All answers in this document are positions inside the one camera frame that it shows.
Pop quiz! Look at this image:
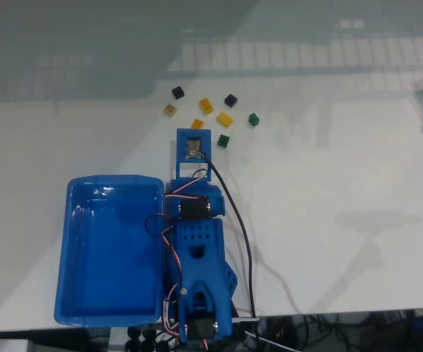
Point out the blue plastic bin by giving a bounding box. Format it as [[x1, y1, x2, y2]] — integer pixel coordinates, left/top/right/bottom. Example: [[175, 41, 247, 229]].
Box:
[[53, 174, 166, 327]]

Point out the black camera cable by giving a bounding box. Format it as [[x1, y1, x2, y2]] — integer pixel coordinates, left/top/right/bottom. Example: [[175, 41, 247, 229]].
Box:
[[199, 150, 260, 331]]

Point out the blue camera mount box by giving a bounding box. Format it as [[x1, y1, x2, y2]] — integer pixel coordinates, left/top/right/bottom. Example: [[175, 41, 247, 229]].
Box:
[[176, 128, 213, 181]]

